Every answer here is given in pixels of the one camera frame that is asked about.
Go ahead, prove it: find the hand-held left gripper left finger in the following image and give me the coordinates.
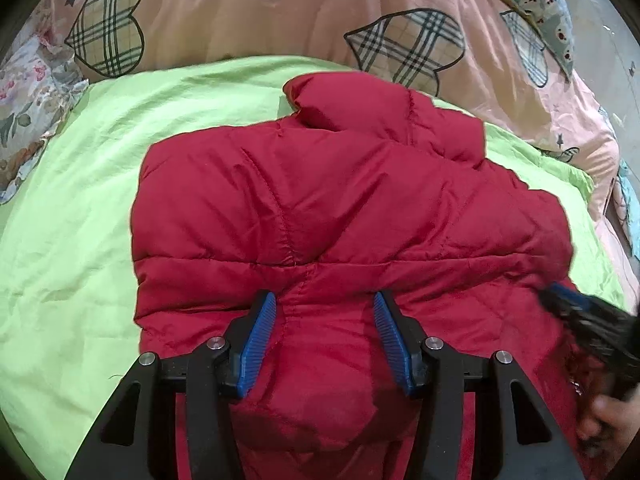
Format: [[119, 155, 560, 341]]
[[65, 291, 277, 480]]

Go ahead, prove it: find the red puffer jacket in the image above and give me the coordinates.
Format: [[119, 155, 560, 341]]
[[131, 72, 608, 480]]

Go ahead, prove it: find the floral ruffled pillow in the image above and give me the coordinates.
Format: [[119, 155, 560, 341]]
[[0, 0, 91, 206]]

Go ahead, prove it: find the person's right hand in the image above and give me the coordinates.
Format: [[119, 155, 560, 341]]
[[575, 392, 640, 461]]

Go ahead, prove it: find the pink quilt with plaid hearts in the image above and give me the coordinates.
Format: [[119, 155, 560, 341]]
[[25, 0, 636, 301]]

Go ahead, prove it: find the light green bed sheet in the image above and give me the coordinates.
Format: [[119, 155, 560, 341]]
[[0, 55, 631, 480]]

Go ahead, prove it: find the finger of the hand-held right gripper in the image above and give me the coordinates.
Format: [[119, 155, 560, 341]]
[[542, 282, 588, 323]]

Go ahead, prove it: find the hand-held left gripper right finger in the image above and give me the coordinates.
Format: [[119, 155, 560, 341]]
[[372, 290, 588, 480]]

